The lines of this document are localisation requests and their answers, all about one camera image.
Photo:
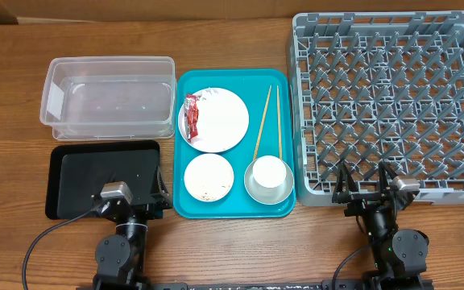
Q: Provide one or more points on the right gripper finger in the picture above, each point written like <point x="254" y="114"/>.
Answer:
<point x="386" y="173"/>
<point x="345" y="182"/>

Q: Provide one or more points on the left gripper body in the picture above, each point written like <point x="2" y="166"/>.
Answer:
<point x="147" y="212"/>

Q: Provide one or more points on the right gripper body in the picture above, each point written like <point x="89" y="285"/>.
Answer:
<point x="362" y="202"/>

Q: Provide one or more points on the grey bowl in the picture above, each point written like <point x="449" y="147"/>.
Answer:
<point x="268" y="196"/>

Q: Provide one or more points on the white cup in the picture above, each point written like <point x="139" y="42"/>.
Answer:
<point x="269" y="171"/>

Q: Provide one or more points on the red snack wrapper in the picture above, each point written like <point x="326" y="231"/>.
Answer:
<point x="191" y="114"/>

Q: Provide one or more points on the white napkin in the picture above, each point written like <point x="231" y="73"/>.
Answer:
<point x="209" y="93"/>

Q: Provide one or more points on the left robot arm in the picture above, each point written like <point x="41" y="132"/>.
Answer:
<point x="120" y="257"/>

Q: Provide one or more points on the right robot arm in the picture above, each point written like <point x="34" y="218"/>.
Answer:
<point x="399" y="255"/>

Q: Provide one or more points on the grey dishwasher rack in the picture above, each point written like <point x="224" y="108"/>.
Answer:
<point x="378" y="86"/>

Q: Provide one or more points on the black tray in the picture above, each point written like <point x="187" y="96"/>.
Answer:
<point x="78" y="172"/>

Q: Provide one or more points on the right wooden chopstick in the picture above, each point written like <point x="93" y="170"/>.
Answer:
<point x="279" y="123"/>

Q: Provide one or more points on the wooden chopstick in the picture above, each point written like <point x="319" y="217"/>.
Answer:
<point x="279" y="123"/>
<point x="261" y="126"/>

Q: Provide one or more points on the large white plate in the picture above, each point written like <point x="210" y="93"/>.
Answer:
<point x="222" y="123"/>

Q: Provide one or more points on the clear plastic bin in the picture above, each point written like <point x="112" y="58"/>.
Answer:
<point x="110" y="97"/>

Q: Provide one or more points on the left wooden chopstick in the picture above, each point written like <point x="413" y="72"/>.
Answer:
<point x="261" y="126"/>

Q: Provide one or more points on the teal serving tray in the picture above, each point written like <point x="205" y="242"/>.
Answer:
<point x="233" y="151"/>

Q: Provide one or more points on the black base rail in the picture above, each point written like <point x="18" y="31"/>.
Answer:
<point x="323" y="285"/>

